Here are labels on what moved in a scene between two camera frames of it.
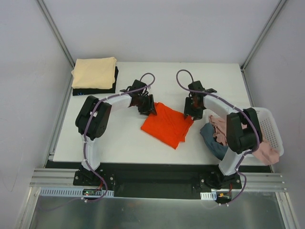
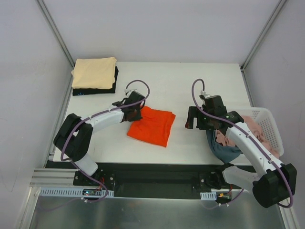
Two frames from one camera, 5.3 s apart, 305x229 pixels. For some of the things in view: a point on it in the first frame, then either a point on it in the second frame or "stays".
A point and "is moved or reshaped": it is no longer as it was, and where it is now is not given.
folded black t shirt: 84,91 stays
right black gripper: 192,110 -> 194,119
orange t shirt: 168,125 is moved or reshaped
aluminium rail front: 55,177 stays
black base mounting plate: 155,181 stays
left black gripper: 147,106 -> 133,114
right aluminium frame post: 279,6 stays
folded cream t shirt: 95,73 stays
